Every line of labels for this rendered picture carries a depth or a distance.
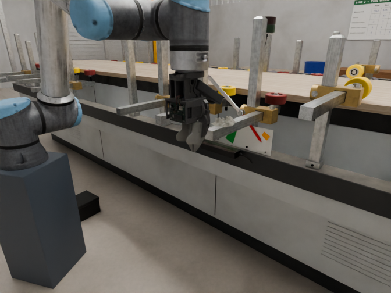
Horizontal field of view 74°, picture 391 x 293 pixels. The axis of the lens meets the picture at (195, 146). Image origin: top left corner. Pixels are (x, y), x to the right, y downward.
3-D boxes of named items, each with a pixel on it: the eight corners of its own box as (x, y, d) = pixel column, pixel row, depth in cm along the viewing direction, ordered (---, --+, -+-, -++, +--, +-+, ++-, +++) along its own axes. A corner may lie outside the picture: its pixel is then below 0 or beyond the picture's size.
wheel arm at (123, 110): (121, 118, 108) (120, 107, 106) (116, 116, 110) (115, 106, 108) (192, 102, 138) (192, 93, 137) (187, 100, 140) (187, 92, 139)
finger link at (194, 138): (181, 156, 68) (180, 122, 65) (196, 150, 72) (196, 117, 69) (190, 160, 66) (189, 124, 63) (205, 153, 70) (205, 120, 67)
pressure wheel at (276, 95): (277, 125, 100) (281, 95, 96) (259, 121, 105) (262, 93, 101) (286, 121, 106) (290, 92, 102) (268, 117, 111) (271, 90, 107)
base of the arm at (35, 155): (23, 172, 106) (17, 150, 102) (-13, 167, 110) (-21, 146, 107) (57, 155, 123) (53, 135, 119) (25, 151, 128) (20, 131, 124)
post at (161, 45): (165, 135, 135) (160, 34, 117) (160, 133, 137) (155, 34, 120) (170, 133, 137) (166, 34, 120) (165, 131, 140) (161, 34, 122)
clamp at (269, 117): (270, 124, 93) (272, 110, 91) (238, 118, 101) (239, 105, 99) (277, 121, 97) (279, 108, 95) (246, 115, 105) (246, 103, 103)
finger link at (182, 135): (173, 153, 70) (171, 120, 67) (188, 147, 74) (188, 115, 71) (181, 156, 68) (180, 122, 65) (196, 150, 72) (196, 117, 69)
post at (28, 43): (38, 96, 243) (25, 40, 226) (36, 95, 246) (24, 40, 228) (42, 95, 246) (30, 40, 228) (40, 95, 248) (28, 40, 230)
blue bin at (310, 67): (319, 95, 598) (324, 63, 573) (295, 92, 635) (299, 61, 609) (327, 92, 634) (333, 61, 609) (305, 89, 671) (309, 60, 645)
